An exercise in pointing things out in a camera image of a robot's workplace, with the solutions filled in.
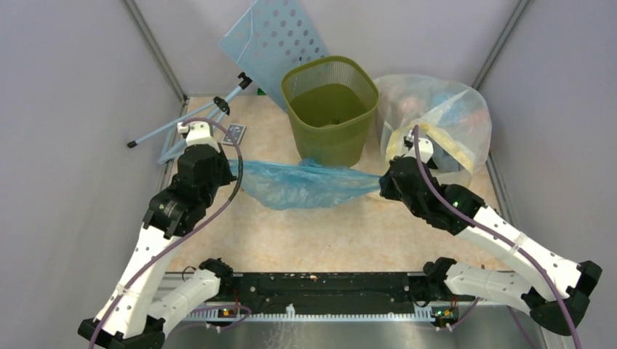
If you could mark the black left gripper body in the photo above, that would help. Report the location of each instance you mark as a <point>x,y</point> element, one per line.
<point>224,176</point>

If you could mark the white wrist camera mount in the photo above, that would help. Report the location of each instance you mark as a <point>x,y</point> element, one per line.
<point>198,133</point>
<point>423,149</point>

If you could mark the large translucent yellow plastic bag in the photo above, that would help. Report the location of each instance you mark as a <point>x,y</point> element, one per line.
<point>450,114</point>

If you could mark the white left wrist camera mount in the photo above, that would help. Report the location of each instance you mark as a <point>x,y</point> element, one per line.
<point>198,133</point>

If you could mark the blue plastic trash bag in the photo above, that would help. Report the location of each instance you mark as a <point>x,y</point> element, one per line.
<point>306,185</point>

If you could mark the blue playing card deck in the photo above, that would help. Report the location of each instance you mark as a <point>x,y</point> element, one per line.
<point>235,134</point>

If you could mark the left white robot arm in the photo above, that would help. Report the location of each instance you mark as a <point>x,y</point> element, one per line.
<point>132,318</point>

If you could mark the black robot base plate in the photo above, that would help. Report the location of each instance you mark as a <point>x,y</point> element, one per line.
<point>333,293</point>

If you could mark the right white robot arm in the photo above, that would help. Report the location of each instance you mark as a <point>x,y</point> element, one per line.
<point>554,291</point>

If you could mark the aluminium frame rail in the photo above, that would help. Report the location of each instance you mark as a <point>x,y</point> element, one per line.
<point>499,286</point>

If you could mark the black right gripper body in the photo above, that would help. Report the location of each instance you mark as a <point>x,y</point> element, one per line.
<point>389,190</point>

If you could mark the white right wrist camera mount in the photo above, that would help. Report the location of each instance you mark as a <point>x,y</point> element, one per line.
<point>423,149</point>

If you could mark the olive green plastic trash bin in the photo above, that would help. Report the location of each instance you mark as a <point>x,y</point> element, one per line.
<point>331,104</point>

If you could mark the light blue music stand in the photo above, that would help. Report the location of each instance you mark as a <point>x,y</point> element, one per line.
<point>203,46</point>

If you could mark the white toothed cable duct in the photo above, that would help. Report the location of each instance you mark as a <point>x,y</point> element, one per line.
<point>211,315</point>

